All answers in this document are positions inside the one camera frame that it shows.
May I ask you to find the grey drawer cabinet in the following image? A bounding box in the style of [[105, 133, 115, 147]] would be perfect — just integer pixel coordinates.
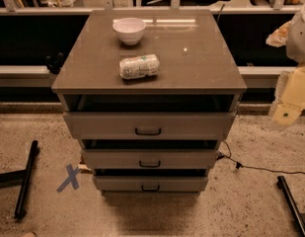
[[51, 9, 248, 197]]

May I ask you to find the grey drawer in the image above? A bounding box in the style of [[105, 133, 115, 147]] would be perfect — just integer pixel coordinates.
[[81, 149, 217, 169], [64, 113, 235, 140], [93, 176, 208, 193]]

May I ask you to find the grey bottom drawer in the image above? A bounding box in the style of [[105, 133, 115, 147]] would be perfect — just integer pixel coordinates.
[[93, 176, 208, 193]]

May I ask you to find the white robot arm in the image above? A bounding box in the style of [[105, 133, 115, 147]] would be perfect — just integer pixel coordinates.
[[266, 4, 305, 128]]

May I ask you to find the black clamp on rail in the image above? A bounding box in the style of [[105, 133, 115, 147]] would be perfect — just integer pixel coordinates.
[[45, 52, 64, 74]]

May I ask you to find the blue tape cross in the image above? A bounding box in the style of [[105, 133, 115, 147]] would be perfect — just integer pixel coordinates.
[[56, 164, 80, 193]]

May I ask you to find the black left stand leg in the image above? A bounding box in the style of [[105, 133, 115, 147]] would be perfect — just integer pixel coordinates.
[[0, 140, 39, 220]]

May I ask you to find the grey middle drawer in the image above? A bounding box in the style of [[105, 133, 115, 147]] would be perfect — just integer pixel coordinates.
[[81, 149, 217, 169]]

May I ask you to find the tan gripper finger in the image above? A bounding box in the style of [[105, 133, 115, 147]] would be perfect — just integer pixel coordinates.
[[268, 103, 301, 126]]

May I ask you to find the black right stand leg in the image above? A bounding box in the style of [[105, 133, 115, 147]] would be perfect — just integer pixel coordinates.
[[277, 176, 305, 237]]

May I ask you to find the black stand leg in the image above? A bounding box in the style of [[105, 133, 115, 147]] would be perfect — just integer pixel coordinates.
[[277, 176, 305, 237], [0, 140, 39, 220]]

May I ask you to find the grey top drawer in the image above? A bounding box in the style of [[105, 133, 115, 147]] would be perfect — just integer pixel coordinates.
[[64, 113, 235, 140]]

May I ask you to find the white crushed can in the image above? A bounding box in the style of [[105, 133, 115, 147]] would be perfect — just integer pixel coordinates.
[[119, 54, 160, 80]]

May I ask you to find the white ceramic bowl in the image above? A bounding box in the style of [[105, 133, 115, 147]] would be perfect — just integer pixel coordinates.
[[113, 18, 146, 45]]

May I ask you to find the black floor cable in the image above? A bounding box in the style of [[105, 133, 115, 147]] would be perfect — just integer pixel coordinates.
[[217, 139, 305, 176]]

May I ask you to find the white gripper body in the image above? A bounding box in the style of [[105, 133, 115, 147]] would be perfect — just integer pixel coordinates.
[[278, 64, 305, 110]]

